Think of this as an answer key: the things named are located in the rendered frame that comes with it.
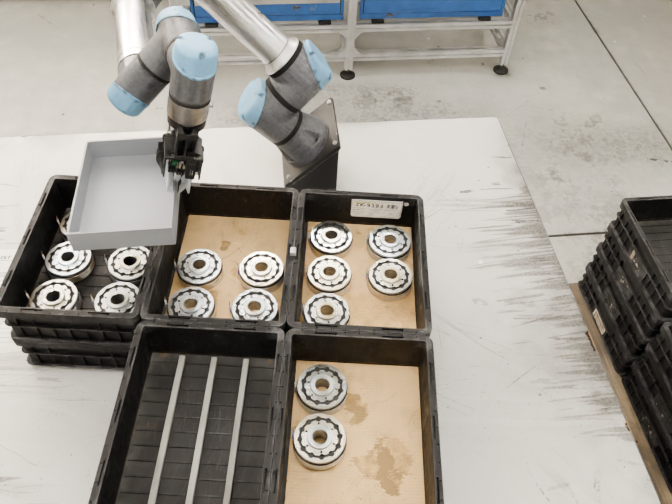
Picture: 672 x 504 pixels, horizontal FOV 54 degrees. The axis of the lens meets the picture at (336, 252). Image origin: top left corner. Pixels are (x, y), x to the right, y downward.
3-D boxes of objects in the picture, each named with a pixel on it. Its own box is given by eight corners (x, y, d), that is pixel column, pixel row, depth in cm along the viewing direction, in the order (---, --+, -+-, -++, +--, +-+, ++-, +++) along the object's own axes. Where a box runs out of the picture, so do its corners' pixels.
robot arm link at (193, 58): (213, 28, 115) (226, 57, 110) (205, 80, 123) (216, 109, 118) (168, 26, 112) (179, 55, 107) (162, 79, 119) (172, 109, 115)
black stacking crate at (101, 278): (64, 208, 167) (51, 176, 159) (181, 215, 168) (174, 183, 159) (10, 341, 142) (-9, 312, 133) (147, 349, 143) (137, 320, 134)
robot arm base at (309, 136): (287, 141, 192) (262, 123, 185) (325, 110, 185) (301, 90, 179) (291, 177, 182) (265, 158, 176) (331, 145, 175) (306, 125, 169)
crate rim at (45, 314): (53, 181, 160) (50, 173, 158) (176, 188, 160) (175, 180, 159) (-7, 317, 135) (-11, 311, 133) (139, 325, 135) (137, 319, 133)
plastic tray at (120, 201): (92, 157, 147) (86, 140, 143) (183, 152, 148) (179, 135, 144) (73, 251, 130) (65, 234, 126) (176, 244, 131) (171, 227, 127)
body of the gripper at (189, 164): (160, 179, 126) (166, 130, 117) (160, 149, 131) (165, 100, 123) (200, 182, 128) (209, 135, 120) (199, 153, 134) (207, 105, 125)
